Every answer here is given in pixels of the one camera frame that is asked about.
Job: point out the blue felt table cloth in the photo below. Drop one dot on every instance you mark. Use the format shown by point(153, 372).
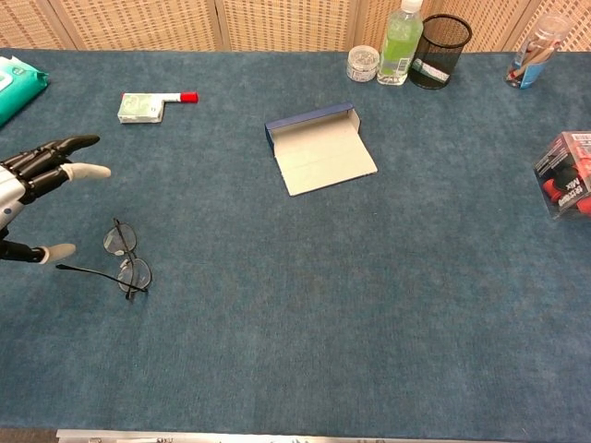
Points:
point(295, 323)

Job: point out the clear tube with pencils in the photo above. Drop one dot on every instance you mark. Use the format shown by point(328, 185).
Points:
point(535, 55)

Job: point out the open blue cardboard box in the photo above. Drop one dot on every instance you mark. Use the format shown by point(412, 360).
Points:
point(323, 157)

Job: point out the wire-frame eyeglasses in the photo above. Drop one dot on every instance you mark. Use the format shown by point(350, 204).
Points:
point(138, 275)

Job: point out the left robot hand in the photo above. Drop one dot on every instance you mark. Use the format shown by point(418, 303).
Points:
point(32, 177)

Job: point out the green liquid plastic bottle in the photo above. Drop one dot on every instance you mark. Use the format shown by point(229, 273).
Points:
point(399, 46)

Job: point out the wicker folding screen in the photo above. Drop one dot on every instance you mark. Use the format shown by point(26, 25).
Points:
point(138, 23)

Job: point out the white metal table rail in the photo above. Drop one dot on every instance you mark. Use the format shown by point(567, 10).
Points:
point(231, 437)

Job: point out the black mesh pen holder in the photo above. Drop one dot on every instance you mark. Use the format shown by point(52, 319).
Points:
point(438, 55)

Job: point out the clear jar of clips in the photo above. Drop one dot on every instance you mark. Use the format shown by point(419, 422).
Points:
point(363, 64)

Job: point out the red capped white marker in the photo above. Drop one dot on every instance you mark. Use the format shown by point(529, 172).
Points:
point(189, 97)

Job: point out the green wet wipes pack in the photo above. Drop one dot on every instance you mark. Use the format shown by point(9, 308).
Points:
point(16, 90)

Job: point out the red and black object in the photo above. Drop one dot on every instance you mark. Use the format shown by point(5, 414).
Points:
point(565, 180)

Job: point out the small white card box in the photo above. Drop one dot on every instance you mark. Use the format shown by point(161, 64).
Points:
point(138, 110)

